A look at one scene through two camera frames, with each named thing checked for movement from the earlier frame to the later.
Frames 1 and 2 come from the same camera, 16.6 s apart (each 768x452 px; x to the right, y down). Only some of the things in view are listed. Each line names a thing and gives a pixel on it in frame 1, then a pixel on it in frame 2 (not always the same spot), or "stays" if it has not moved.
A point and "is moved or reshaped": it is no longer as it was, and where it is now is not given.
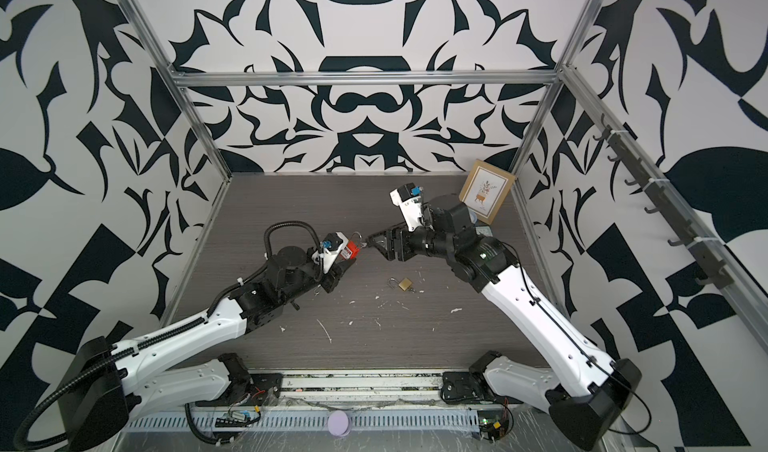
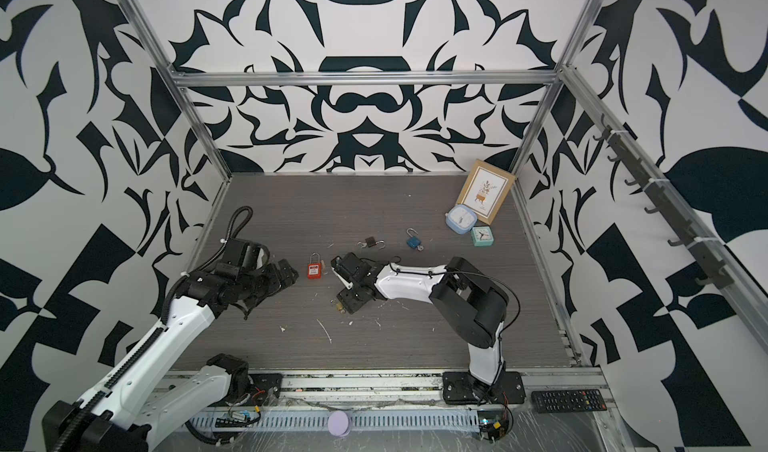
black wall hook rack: [708, 267] stays
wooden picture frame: [486, 190] stays
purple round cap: [338, 423] stays
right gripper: [397, 232] to [347, 303]
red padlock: [353, 246] is moved or reshaped
